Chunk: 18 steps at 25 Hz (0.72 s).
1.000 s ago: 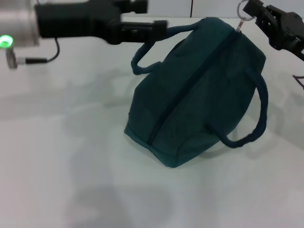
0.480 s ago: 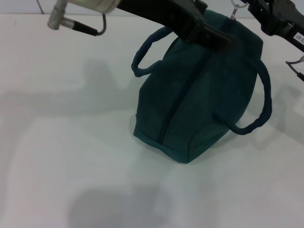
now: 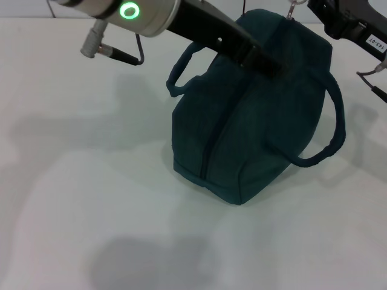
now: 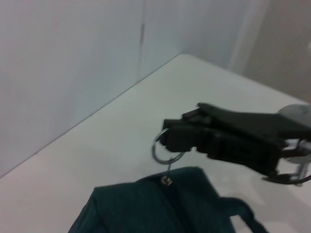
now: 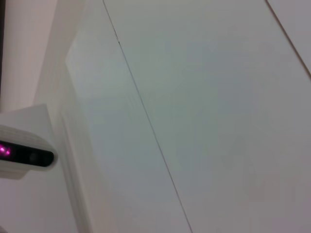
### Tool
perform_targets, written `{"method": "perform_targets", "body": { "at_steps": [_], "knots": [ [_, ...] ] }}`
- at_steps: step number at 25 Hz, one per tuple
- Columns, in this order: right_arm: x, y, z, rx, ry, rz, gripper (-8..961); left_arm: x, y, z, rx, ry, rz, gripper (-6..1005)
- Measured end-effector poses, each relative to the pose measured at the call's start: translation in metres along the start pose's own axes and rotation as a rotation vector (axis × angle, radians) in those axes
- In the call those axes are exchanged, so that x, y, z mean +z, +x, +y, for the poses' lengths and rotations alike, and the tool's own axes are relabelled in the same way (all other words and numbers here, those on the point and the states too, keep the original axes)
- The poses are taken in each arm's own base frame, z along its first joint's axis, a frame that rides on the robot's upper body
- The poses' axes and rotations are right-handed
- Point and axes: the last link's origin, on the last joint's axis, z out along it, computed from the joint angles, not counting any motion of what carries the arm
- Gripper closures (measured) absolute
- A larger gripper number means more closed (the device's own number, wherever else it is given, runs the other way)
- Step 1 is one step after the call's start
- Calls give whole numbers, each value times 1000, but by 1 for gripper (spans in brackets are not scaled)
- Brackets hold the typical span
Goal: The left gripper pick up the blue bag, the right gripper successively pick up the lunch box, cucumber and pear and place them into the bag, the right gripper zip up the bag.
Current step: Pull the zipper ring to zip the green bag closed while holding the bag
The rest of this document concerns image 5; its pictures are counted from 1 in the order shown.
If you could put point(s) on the silver depth camera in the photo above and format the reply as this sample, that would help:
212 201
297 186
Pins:
26 153

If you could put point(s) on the white enclosure corner post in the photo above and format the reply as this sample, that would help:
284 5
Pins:
65 121

